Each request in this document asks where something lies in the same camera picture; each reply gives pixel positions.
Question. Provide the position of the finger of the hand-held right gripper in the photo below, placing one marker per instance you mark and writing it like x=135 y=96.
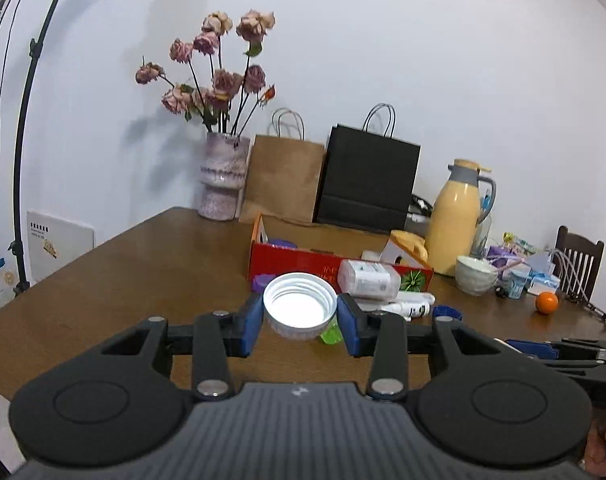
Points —
x=533 y=349
x=593 y=344

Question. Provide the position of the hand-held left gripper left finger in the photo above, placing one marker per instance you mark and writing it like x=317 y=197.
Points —
x=252 y=322

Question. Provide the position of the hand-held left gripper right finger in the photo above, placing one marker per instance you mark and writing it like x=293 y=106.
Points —
x=350 y=330

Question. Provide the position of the white jar lid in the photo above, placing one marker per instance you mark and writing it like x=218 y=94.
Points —
x=299 y=310

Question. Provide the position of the red cardboard box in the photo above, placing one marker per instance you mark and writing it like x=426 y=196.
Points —
x=303 y=260

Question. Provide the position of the person's right hand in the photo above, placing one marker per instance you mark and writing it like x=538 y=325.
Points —
x=605 y=447

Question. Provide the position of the green plastic piece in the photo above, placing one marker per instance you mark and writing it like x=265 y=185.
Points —
x=331 y=334

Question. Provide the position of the purple round piece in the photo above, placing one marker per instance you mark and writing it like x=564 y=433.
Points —
x=260 y=282

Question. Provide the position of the orange fruit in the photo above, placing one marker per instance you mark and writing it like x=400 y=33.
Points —
x=547 y=303

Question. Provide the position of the white plastic bottle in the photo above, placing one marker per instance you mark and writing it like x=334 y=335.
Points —
x=369 y=279

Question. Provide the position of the white spray bottle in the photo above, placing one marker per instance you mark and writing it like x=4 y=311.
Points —
x=413 y=305

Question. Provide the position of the small blue white carton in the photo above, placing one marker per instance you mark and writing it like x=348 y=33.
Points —
x=518 y=281

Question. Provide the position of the clear plastic tubes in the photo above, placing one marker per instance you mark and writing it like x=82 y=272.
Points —
x=569 y=270

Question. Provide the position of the purple plastic lid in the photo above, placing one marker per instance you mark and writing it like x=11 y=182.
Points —
x=283 y=244

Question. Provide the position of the dark wooden chair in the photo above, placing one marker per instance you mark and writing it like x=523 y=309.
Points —
x=578 y=260

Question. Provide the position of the blue plastic lid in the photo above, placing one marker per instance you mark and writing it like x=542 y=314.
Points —
x=448 y=312

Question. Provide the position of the white ceramic bowl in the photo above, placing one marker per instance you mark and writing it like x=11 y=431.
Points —
x=476 y=276

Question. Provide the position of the purple packet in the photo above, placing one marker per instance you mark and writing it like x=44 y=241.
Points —
x=502 y=254

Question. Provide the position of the yellow mug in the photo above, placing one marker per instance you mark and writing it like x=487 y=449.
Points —
x=408 y=247

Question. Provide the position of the brown paper bag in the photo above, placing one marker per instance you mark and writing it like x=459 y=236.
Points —
x=282 y=180

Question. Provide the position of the yellow thermos jug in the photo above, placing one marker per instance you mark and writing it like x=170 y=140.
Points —
x=455 y=225

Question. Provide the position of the mottled purple ceramic vase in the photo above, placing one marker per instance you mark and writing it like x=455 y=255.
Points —
x=224 y=177

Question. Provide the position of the black paper bag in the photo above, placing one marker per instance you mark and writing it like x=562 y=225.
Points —
x=368 y=180

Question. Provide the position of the white flat carton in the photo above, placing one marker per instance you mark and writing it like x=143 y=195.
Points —
x=58 y=245

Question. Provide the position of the dried pink rose bouquet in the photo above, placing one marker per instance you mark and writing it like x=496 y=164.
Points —
x=218 y=70

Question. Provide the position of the black light stand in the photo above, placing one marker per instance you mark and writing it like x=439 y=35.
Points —
x=23 y=160

